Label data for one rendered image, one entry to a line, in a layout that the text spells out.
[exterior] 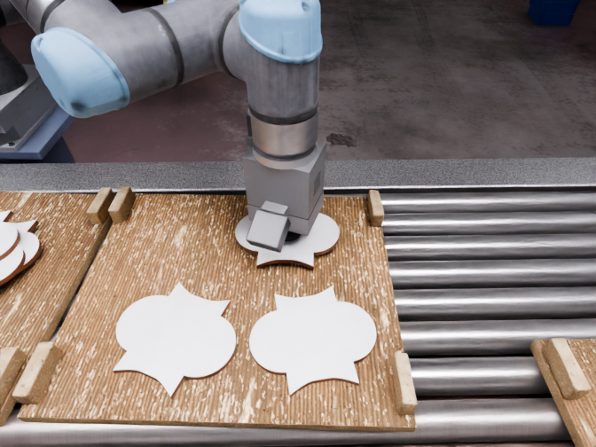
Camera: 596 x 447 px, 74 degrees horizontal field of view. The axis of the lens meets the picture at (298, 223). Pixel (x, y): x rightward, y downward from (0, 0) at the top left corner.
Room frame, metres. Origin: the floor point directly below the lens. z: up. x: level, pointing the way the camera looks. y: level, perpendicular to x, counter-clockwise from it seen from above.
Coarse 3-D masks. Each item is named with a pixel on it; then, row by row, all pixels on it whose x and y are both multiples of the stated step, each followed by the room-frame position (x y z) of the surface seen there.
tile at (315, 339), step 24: (288, 312) 0.26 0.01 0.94; (312, 312) 0.26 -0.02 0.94; (336, 312) 0.26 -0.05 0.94; (360, 312) 0.26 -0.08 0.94; (264, 336) 0.23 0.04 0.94; (288, 336) 0.23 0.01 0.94; (312, 336) 0.23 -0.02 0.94; (336, 336) 0.23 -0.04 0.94; (360, 336) 0.23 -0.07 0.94; (264, 360) 0.20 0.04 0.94; (288, 360) 0.20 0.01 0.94; (312, 360) 0.20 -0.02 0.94; (336, 360) 0.20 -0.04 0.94; (360, 360) 0.20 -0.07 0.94; (288, 384) 0.18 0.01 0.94
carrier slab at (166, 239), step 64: (128, 256) 0.36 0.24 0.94; (192, 256) 0.36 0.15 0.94; (256, 256) 0.36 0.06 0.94; (320, 256) 0.36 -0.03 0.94; (384, 256) 0.36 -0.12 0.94; (256, 320) 0.26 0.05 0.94; (384, 320) 0.26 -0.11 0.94; (64, 384) 0.18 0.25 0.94; (128, 384) 0.18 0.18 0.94; (192, 384) 0.18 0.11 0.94; (256, 384) 0.18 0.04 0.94; (320, 384) 0.18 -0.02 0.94; (384, 384) 0.18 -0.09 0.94
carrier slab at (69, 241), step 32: (0, 192) 0.49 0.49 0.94; (32, 192) 0.49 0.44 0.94; (64, 224) 0.42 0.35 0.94; (96, 224) 0.42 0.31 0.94; (64, 256) 0.36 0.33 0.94; (0, 288) 0.30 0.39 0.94; (32, 288) 0.30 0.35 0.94; (64, 288) 0.30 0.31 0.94; (0, 320) 0.26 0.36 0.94; (32, 320) 0.26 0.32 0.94; (0, 352) 0.22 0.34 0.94; (32, 352) 0.22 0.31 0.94; (0, 416) 0.15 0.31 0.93
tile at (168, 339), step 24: (144, 312) 0.26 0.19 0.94; (168, 312) 0.26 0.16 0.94; (192, 312) 0.26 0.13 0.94; (216, 312) 0.26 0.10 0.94; (120, 336) 0.23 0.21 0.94; (144, 336) 0.23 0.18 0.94; (168, 336) 0.23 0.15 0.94; (192, 336) 0.23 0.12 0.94; (216, 336) 0.23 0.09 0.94; (120, 360) 0.20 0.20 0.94; (144, 360) 0.20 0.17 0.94; (168, 360) 0.20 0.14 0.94; (192, 360) 0.20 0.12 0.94; (216, 360) 0.20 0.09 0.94; (168, 384) 0.18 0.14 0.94
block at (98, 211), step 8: (104, 192) 0.46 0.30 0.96; (112, 192) 0.47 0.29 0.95; (96, 200) 0.45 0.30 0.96; (104, 200) 0.45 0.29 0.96; (112, 200) 0.46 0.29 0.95; (88, 208) 0.43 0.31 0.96; (96, 208) 0.43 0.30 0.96; (104, 208) 0.44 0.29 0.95; (96, 216) 0.42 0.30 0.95; (104, 216) 0.43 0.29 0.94
